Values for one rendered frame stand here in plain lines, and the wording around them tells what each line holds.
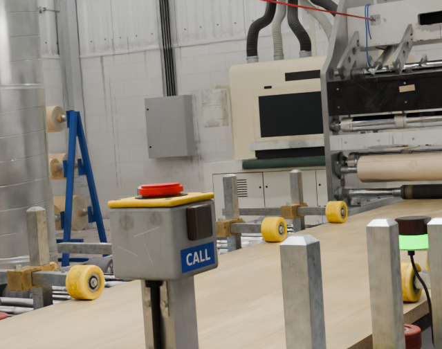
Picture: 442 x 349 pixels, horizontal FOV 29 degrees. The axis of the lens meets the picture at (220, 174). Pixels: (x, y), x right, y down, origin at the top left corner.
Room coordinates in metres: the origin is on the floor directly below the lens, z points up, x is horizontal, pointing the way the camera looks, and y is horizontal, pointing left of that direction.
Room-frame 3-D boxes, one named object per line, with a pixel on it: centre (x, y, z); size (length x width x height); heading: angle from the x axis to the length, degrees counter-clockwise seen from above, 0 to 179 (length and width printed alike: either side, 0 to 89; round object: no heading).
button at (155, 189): (0.78, 0.05, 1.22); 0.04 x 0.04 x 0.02
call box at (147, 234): (0.78, 0.05, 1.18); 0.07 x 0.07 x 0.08; 57
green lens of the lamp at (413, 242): (1.44, -0.32, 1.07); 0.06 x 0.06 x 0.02
